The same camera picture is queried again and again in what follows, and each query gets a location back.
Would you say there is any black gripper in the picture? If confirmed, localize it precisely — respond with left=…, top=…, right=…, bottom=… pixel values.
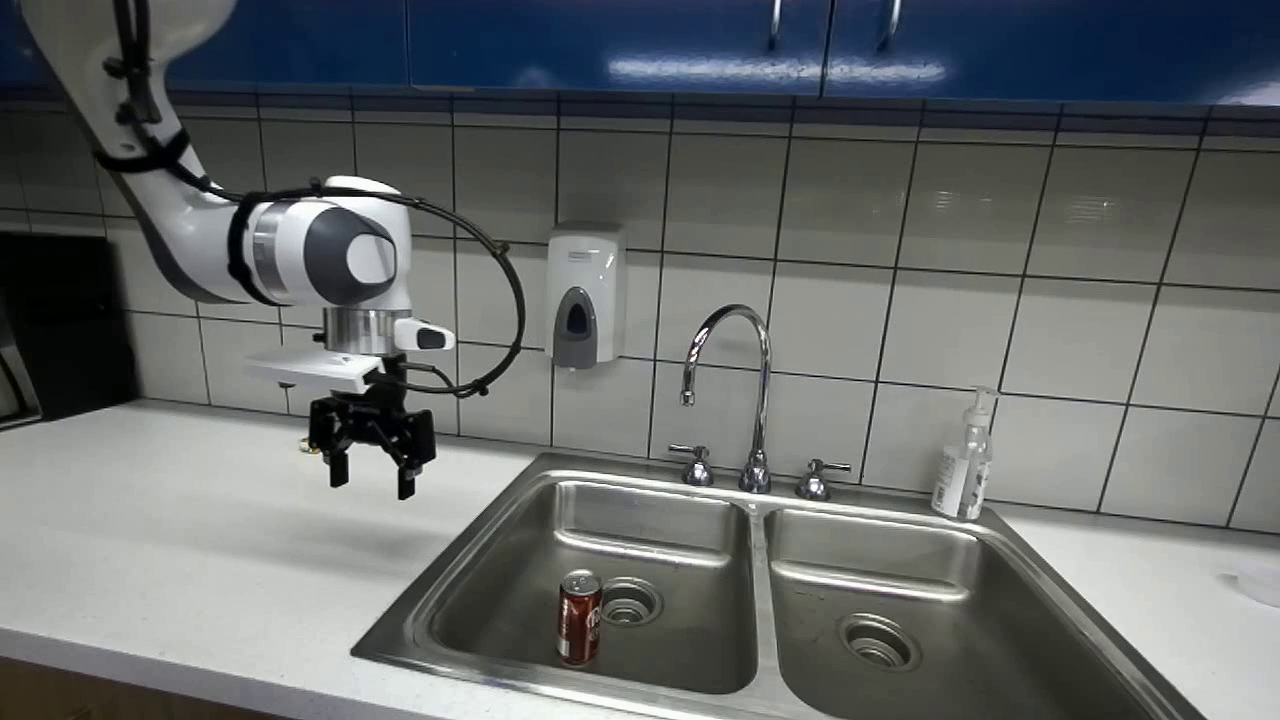
left=303, top=358, right=442, bottom=506

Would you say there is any red soda can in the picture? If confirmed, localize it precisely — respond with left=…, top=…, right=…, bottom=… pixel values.
left=554, top=563, right=608, bottom=673

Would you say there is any round metal sink drain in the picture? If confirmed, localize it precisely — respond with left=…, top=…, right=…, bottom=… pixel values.
left=596, top=574, right=663, bottom=631
left=837, top=612, right=923, bottom=675

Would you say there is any stainless steel double sink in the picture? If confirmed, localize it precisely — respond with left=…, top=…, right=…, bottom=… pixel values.
left=349, top=452, right=1211, bottom=720

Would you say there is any black microwave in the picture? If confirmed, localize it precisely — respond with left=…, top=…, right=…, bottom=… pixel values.
left=0, top=229, right=146, bottom=433

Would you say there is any chrome gooseneck faucet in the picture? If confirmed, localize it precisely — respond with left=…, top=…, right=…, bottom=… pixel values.
left=676, top=300, right=777, bottom=498

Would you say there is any clear soap bottle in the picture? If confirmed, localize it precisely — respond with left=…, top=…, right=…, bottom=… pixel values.
left=929, top=390, right=1002, bottom=524

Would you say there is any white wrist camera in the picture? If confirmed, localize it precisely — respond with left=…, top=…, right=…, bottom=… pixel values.
left=257, top=348, right=393, bottom=395

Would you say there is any white wall soap dispenser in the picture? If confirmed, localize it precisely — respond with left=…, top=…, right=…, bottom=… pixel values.
left=546, top=232, right=623, bottom=371

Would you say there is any chrome faucet handle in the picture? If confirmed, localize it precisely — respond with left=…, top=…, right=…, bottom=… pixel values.
left=792, top=458, right=858, bottom=506
left=663, top=442, right=715, bottom=488

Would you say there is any blue wall cabinet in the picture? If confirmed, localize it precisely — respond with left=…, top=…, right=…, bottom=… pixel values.
left=0, top=0, right=1280, bottom=111

